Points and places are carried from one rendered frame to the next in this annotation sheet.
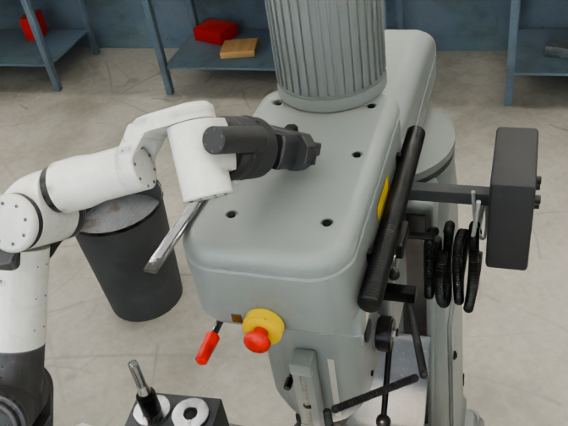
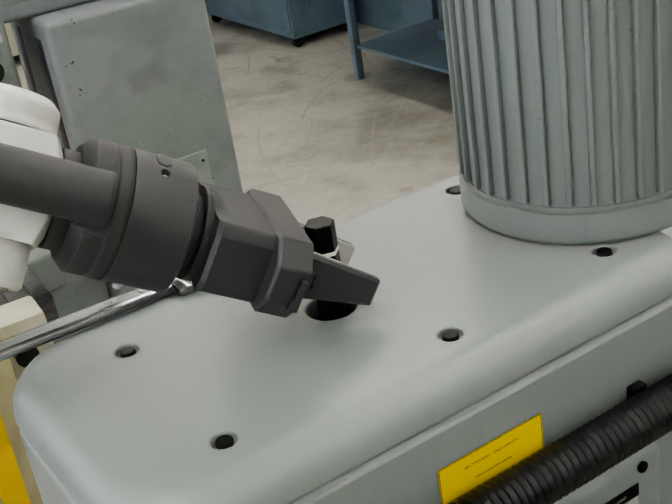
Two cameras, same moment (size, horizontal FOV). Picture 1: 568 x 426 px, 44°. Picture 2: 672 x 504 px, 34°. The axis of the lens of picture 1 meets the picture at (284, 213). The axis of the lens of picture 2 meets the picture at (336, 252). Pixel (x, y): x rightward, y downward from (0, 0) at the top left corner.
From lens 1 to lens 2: 0.64 m
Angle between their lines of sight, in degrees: 34
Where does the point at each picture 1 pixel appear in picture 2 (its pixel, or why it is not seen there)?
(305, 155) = (269, 284)
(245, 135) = (28, 174)
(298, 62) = (466, 109)
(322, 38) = (499, 63)
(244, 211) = (147, 355)
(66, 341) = not seen: outside the picture
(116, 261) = not seen: hidden behind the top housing
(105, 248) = not seen: hidden behind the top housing
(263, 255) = (67, 448)
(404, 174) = (597, 432)
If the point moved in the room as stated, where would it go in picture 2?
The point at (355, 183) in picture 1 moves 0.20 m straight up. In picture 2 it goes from (368, 390) to (320, 86)
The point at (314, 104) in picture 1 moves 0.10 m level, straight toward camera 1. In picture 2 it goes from (484, 209) to (411, 266)
